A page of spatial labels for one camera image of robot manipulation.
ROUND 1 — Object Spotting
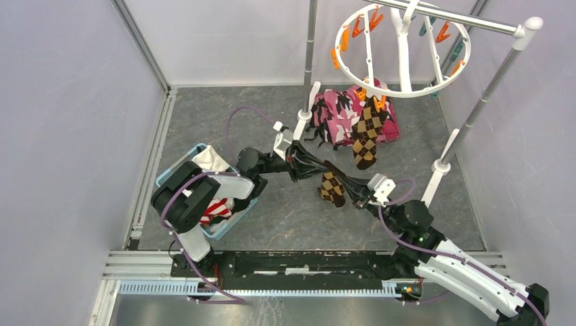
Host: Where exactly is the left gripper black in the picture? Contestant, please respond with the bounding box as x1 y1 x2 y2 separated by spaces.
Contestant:
260 139 331 183

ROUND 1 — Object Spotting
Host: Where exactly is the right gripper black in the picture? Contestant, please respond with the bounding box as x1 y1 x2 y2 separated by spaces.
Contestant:
334 173 403 235

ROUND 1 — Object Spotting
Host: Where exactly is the brown argyle sock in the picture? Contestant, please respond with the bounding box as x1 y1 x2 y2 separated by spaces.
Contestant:
317 172 346 208
351 96 389 170

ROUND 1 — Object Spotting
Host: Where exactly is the red white striped sock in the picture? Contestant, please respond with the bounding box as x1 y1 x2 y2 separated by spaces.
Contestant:
200 198 234 224

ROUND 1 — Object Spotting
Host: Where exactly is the white round clip hanger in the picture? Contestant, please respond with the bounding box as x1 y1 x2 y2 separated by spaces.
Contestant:
334 1 471 98

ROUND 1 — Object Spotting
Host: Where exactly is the metal clothes rack frame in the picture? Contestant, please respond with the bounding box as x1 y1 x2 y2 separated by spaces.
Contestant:
286 0 546 211

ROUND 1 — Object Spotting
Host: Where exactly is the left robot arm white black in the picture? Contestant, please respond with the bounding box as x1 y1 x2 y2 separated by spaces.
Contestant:
150 142 329 277

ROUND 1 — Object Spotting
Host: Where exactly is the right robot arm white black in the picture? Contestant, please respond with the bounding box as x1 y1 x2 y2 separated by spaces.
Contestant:
323 161 550 325

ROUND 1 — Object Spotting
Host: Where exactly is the orange clip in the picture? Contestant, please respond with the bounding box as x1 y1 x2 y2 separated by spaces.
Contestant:
354 88 367 101
331 46 341 70

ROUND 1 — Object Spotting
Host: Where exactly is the orange clip front holding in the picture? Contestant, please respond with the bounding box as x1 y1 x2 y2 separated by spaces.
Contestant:
374 95 387 112

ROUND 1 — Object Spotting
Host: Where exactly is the orange clip far left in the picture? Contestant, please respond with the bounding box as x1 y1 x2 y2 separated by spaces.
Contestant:
331 46 341 70

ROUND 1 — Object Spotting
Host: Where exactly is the orange clip right rim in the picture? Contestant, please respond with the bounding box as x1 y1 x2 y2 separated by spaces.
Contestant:
450 60 466 77

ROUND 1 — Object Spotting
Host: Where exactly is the teal clip right rim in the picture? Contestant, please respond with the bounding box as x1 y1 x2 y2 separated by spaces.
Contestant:
450 38 466 62

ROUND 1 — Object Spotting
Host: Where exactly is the pink camouflage garment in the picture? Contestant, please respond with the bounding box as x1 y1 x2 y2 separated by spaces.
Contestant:
305 86 400 147

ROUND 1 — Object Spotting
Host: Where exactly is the light blue laundry basket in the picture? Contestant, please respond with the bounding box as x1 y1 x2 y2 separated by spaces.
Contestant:
155 143 257 240

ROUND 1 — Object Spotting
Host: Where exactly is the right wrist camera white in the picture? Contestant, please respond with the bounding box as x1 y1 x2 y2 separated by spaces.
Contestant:
367 173 396 206

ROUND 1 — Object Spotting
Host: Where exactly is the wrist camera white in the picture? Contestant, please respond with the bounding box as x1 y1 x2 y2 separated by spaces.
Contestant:
367 173 396 206
273 121 293 161

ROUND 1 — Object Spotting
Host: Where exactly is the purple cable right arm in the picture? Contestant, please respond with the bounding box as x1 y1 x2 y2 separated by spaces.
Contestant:
377 179 547 326

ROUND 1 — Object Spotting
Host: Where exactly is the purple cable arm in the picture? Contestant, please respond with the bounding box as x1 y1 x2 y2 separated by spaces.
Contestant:
160 107 276 305
377 179 547 326

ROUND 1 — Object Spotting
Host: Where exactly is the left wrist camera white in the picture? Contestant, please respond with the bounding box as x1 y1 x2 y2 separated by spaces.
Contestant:
273 121 293 161

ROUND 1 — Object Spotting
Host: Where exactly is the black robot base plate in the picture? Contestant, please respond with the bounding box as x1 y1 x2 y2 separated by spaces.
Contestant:
170 250 438 291

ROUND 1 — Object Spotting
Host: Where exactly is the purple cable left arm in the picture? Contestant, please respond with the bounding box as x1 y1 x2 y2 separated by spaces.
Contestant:
160 107 276 305

